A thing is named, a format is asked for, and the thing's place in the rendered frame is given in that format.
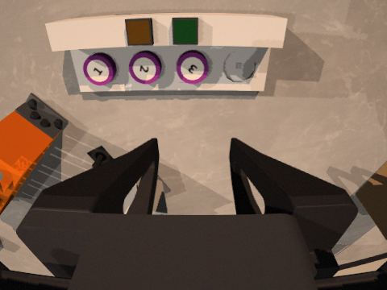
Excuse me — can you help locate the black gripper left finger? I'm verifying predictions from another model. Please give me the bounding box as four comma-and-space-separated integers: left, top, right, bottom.
30, 138, 160, 214

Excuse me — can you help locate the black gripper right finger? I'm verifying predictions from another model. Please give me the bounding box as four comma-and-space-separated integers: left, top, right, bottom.
229, 138, 358, 251

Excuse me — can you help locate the beige key housing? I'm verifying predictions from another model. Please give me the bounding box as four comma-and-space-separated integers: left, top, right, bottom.
87, 146, 171, 215

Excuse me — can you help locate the black table edge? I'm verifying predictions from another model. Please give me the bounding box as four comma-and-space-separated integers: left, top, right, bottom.
339, 253, 387, 270

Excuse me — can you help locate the brown cardboard box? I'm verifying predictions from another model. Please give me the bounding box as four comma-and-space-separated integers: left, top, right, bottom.
355, 161, 387, 240

